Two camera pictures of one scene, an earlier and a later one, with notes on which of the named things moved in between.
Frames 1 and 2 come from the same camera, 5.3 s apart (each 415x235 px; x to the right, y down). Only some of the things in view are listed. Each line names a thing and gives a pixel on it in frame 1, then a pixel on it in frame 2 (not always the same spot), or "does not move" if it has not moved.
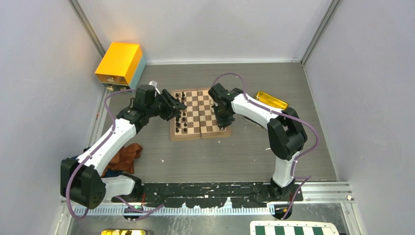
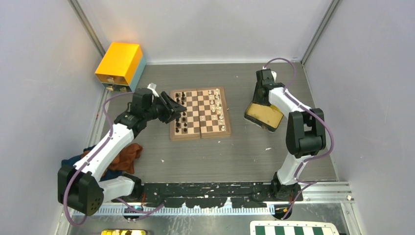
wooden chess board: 199,120 does not move
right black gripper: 222,123 to 256,99
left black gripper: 174,108 does not move
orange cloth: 124,160 does not move
